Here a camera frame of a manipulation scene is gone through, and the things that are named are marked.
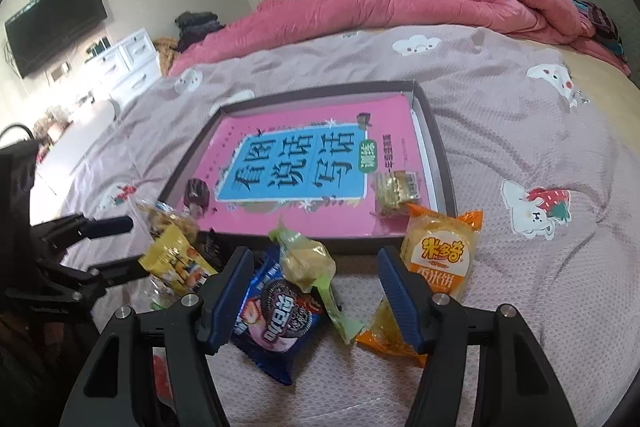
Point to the dark shallow cardboard box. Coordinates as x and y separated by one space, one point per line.
442 167

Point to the dark clothes pile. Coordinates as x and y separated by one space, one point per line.
197 29

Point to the clear plastic wrapper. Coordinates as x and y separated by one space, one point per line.
157 294

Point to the black wall television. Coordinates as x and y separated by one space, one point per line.
55 27

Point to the clear packet of fried snack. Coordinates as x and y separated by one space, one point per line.
167 217

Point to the green snack packet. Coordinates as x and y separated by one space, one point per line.
305 264

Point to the mauve printed bedsheet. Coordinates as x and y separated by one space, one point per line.
500 132

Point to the multicoloured striped cloth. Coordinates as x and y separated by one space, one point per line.
600 27

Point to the pink quilt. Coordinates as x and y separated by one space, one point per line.
350 12

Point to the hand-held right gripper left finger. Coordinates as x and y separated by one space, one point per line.
231 294

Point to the brown chocolate snack packet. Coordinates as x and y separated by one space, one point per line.
196 194

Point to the blue cookie packet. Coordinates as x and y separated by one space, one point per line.
280 317

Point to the yellow snack packet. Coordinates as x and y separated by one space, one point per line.
170 259

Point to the pink book with blue panel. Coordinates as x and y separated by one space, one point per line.
260 127

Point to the white drawer cabinet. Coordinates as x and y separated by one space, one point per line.
135 67

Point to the gold snack packet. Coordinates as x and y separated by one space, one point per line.
395 194

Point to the tan knitted cloth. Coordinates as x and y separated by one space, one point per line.
165 52

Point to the wall socket panel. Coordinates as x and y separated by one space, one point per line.
60 72

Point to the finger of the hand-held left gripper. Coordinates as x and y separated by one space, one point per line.
107 227
107 276

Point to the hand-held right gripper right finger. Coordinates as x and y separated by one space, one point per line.
400 302

